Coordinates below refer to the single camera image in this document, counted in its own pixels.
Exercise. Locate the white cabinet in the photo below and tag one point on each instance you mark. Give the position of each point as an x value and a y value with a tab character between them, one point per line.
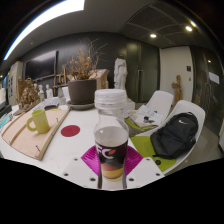
15	80

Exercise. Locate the printed newspaper sheets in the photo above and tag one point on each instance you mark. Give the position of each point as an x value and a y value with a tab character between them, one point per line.
46	103

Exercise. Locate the clear drink bottle white cap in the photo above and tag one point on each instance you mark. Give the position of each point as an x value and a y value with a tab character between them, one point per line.
111	140

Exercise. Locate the flat round red coaster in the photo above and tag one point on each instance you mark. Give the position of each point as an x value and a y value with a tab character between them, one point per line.
70	130

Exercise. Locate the small yellow flat item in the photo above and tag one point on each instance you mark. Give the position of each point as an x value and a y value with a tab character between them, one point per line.
56	109

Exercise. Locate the small white plaster figure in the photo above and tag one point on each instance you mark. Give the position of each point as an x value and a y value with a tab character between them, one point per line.
49	90

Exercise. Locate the papers on chair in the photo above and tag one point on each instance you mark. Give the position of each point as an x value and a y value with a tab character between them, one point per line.
143	115

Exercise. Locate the dark grey pot dried plant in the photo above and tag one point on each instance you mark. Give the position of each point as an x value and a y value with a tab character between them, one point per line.
81	91

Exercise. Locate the white shell chair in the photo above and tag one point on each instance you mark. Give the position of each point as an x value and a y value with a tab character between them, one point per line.
161	100
186	106

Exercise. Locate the ceiling light strip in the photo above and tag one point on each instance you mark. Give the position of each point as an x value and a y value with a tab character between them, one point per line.
46	16

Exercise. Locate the white plaster statue on pedestal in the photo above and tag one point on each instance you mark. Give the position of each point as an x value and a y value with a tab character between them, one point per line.
120	73

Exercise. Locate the round ceiling spotlights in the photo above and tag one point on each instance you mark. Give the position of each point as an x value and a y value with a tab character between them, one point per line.
153	35

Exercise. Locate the grey plant saucer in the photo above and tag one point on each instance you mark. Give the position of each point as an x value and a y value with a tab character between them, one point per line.
81	107

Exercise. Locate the green seat cushion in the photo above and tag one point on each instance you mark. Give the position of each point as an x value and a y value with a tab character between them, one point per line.
133	125
143	146

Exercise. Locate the wooden figure sculpture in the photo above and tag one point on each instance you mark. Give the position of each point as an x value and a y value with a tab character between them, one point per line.
177	90

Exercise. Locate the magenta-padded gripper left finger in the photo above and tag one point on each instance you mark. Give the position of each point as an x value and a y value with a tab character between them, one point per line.
89	156

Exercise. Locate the brown sculpture on wooden base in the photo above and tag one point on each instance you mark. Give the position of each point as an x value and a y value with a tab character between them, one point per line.
28	96

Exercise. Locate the wooden easel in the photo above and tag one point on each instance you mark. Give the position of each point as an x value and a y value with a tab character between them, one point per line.
60	80

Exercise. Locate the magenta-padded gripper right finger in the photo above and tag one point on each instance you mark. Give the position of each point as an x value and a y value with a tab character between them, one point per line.
134	158

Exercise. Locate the black wall screen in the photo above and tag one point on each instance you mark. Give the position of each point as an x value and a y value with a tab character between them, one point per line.
40	66

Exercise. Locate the yellow-green mug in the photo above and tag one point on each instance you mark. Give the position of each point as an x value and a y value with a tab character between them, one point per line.
40	121

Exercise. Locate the black backpack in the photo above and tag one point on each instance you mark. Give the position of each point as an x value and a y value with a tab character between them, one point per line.
175	135

